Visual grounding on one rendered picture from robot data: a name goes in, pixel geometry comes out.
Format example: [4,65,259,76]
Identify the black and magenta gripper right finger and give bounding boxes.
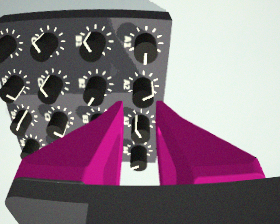
[155,101,266,185]

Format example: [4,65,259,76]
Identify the dark grey knob box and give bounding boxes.
[0,9,173,172]

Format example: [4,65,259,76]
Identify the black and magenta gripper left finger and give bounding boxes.
[13,101,124,185]

